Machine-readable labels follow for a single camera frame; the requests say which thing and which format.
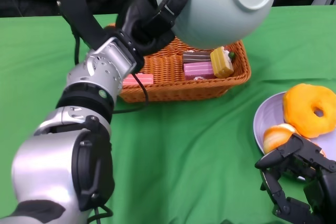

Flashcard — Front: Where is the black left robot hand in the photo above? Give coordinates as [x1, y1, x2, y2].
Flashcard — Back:
[116, 0, 193, 57]

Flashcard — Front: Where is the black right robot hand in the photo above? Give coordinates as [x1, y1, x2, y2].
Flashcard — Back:
[254, 133, 336, 224]

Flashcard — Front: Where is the slim pink cherry cake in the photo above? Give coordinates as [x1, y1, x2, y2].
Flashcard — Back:
[122, 73, 154, 87]

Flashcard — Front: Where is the chocolate layered cake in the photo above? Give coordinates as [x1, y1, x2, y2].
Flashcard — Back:
[182, 50, 212, 64]

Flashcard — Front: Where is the striped croissant bread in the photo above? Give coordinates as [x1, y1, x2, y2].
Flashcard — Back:
[263, 123, 327, 158]

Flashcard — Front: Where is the pink layered cake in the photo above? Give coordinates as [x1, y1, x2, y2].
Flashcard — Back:
[183, 61, 217, 82]

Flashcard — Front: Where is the pale green bowl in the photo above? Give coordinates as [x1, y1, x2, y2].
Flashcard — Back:
[153, 0, 278, 50]

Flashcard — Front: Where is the orange donut bread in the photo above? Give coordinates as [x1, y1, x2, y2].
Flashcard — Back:
[282, 83, 336, 138]

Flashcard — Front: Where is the yellow cake slice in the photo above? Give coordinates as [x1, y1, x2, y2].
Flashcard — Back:
[209, 46, 236, 79]

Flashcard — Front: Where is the orange wicker basket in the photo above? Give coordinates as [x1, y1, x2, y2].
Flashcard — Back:
[104, 23, 252, 104]

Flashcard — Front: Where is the lavender plate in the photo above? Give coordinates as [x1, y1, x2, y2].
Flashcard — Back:
[253, 91, 336, 182]

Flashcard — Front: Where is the green tablecloth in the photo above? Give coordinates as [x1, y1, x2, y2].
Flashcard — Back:
[0, 5, 336, 224]

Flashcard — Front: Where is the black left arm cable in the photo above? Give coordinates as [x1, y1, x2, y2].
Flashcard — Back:
[74, 34, 150, 224]

